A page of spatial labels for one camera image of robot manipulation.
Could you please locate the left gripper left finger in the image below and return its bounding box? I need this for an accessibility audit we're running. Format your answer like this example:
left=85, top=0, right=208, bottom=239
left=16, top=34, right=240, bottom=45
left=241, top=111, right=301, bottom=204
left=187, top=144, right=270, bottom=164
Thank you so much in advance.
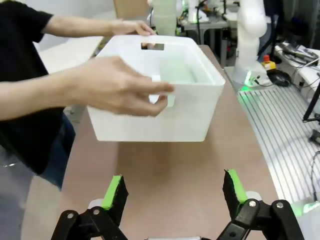
left=51, top=174, right=130, bottom=240

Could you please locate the aluminium slotted base plate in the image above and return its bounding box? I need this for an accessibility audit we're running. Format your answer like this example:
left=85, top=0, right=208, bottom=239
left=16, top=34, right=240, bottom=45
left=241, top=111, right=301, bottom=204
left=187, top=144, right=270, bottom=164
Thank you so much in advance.
left=237, top=86, right=320, bottom=208

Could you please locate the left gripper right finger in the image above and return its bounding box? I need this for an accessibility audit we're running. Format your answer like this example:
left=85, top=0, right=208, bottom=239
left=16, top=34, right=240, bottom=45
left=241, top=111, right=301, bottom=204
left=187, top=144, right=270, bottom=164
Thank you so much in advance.
left=217, top=168, right=305, bottom=240

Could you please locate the person's left forearm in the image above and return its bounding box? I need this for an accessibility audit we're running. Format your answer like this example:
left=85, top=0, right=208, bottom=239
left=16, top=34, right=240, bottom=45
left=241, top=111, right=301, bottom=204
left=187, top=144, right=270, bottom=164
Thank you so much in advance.
left=43, top=14, right=115, bottom=38

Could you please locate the person in black t-shirt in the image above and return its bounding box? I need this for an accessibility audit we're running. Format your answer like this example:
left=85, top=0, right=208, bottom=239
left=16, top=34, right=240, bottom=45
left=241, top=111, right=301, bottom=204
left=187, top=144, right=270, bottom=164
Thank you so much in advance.
left=0, top=0, right=76, bottom=191

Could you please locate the white side table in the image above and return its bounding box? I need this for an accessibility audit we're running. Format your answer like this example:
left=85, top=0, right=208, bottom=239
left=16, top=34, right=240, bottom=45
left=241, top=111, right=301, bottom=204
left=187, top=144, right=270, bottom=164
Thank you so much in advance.
left=38, top=36, right=105, bottom=75

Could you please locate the pale green plastic cup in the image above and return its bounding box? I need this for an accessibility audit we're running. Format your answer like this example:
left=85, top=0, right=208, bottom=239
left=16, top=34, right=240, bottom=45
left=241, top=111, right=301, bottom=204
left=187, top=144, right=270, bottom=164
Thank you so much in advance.
left=151, top=0, right=178, bottom=36

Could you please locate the person's right forearm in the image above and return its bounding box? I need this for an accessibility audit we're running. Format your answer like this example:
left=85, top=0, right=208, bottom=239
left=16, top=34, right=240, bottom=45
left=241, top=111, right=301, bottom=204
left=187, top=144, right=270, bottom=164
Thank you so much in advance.
left=0, top=72, right=76, bottom=121

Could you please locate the red emergency stop button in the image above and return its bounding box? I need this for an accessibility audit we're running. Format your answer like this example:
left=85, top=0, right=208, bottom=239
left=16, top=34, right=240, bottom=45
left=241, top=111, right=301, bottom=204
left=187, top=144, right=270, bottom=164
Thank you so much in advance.
left=261, top=55, right=277, bottom=72

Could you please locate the brown cardboard box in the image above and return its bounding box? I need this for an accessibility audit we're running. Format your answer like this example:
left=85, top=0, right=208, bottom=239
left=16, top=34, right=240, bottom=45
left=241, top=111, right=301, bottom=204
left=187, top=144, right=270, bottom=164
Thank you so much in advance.
left=112, top=0, right=149, bottom=20

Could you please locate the person's left hand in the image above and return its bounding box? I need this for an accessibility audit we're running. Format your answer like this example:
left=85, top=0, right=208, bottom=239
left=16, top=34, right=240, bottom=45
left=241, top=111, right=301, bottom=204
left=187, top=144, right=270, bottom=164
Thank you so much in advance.
left=111, top=19, right=156, bottom=36

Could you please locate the white plastic basket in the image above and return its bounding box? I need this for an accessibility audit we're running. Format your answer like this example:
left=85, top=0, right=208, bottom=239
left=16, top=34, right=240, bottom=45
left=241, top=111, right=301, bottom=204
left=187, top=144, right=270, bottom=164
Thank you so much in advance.
left=86, top=34, right=226, bottom=143

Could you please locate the black tripod leg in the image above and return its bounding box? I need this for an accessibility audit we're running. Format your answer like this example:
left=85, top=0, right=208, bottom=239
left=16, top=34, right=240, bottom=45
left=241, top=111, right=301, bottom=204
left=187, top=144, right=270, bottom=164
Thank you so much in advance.
left=301, top=72, right=320, bottom=123

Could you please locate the person's right hand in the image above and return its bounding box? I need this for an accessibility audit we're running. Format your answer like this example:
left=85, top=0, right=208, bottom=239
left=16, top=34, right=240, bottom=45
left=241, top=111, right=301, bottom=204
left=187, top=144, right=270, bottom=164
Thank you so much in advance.
left=66, top=56, right=175, bottom=118

